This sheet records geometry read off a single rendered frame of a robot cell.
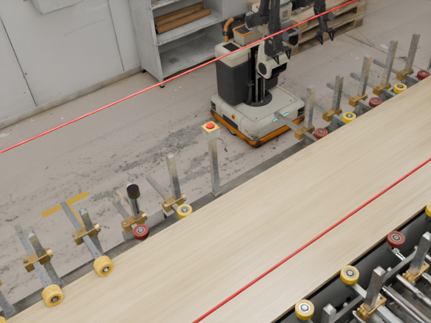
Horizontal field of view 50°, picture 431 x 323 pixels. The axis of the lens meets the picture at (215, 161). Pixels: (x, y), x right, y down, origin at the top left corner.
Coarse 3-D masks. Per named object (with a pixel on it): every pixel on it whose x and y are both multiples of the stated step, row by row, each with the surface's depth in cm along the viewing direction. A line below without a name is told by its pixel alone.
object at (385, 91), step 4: (352, 72) 341; (352, 76) 341; (356, 76) 338; (368, 80) 332; (368, 84) 331; (372, 84) 328; (376, 84) 328; (384, 88) 323; (384, 92) 322; (388, 92) 320; (392, 92) 320; (388, 96) 321; (392, 96) 318
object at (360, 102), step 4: (328, 84) 328; (332, 84) 328; (332, 88) 327; (344, 92) 319; (348, 92) 319; (344, 96) 320; (348, 96) 317; (352, 96) 316; (360, 100) 312; (360, 104) 311; (364, 104) 308; (368, 104) 308; (368, 108) 307; (372, 108) 304
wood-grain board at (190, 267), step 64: (384, 128) 280; (256, 192) 248; (320, 192) 245; (128, 256) 222; (192, 256) 219; (256, 256) 217; (320, 256) 215; (64, 320) 199; (128, 320) 197; (192, 320) 195; (256, 320) 193
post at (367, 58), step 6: (366, 60) 295; (366, 66) 297; (366, 72) 300; (360, 78) 306; (366, 78) 304; (360, 84) 308; (366, 84) 308; (360, 90) 311; (360, 96) 313; (360, 108) 321
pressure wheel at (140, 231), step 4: (140, 224) 235; (144, 224) 235; (136, 228) 234; (140, 228) 234; (144, 228) 234; (136, 232) 232; (140, 232) 232; (144, 232) 231; (148, 232) 233; (136, 236) 231; (140, 236) 230; (144, 236) 231
